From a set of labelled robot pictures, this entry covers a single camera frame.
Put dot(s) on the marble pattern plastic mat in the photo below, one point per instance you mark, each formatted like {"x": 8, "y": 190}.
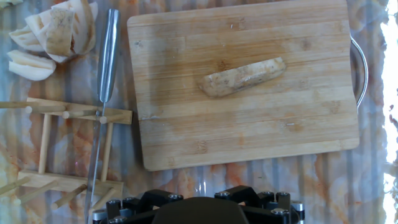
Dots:
{"x": 77, "y": 81}

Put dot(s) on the small pale lotus root piece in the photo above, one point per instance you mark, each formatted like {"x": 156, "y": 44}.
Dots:
{"x": 94, "y": 11}

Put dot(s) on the long lotus root strip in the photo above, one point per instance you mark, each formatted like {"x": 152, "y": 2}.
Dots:
{"x": 236, "y": 79}

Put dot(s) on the pale lotus root wedge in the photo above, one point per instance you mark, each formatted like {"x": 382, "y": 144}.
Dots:
{"x": 26, "y": 40}

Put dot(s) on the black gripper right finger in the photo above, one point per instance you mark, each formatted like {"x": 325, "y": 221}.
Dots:
{"x": 270, "y": 205}

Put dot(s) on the bamboo cutting board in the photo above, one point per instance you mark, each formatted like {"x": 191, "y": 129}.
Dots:
{"x": 186, "y": 93}

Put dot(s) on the wooden peg dish rack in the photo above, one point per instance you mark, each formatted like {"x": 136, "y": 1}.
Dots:
{"x": 62, "y": 183}

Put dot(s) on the steel cleaver knife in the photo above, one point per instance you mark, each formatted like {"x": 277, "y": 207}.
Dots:
{"x": 109, "y": 56}

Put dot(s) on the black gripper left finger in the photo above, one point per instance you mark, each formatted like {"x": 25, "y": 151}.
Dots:
{"x": 136, "y": 205}

